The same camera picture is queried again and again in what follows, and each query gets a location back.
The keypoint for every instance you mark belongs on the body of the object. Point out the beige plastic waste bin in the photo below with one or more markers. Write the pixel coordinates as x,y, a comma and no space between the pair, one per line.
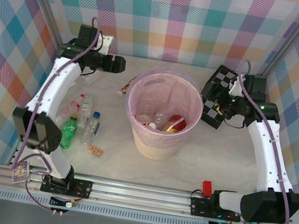
154,150

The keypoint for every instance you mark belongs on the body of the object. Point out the pink plastic bin liner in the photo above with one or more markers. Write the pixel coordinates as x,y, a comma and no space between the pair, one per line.
153,89

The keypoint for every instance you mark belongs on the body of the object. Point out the green plastic bottle yellow cap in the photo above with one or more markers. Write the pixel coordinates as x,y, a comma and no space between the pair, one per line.
69,133

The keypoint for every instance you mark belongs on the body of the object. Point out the clear bottle blue cap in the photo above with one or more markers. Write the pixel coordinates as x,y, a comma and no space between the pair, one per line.
90,131

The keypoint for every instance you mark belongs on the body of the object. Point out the black white checkerboard box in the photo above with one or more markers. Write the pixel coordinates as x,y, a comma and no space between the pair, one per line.
209,113

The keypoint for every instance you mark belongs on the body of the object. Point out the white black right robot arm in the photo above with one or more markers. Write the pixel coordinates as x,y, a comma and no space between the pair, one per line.
264,148

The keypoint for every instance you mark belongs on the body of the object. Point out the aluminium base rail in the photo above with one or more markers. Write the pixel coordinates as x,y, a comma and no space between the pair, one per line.
138,195

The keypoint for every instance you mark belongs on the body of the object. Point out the red gold box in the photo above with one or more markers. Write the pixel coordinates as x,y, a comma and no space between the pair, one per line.
176,122

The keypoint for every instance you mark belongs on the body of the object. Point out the clear bottle red cap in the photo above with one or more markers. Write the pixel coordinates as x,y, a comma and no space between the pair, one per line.
71,106

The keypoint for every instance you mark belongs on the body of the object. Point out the clear bottle green white label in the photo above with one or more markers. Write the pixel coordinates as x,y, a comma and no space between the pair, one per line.
86,107

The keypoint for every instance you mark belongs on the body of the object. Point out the brown red snack wrapper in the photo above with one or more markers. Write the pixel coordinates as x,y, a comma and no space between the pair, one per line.
124,89

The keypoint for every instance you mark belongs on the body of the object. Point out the small orange snack packet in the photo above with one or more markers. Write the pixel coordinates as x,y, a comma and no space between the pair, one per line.
95,150

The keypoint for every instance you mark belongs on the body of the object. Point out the red plastic block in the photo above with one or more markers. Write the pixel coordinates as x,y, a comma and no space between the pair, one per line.
207,188

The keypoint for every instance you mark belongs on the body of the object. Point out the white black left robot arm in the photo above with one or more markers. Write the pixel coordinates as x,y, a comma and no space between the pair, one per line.
56,87

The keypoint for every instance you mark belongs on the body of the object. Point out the clear bottle white cap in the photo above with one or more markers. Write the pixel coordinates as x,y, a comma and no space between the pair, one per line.
161,118

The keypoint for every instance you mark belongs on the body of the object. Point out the colourful printed card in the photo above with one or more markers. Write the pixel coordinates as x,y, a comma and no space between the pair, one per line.
20,172

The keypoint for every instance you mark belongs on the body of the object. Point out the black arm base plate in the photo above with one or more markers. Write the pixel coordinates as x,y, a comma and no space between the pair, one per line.
199,208
82,188

